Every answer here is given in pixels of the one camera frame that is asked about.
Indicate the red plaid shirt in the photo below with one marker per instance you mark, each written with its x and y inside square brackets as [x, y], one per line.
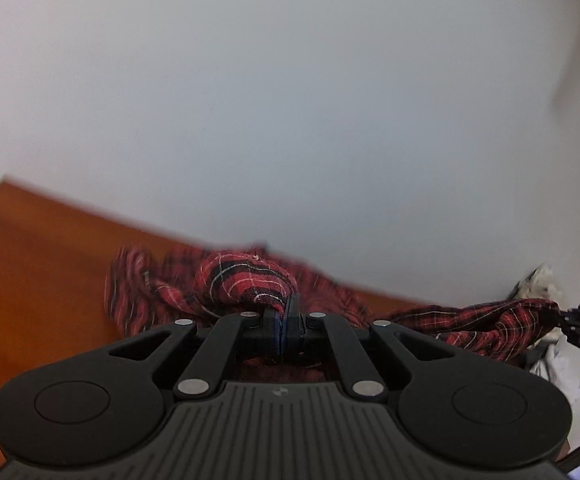
[240, 280]

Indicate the white crumpled cloth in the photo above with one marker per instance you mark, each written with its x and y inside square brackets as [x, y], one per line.
[540, 285]

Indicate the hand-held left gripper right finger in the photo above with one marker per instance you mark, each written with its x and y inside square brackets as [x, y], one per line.
[292, 330]

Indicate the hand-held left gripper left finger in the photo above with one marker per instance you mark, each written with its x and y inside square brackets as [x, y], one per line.
[271, 332]

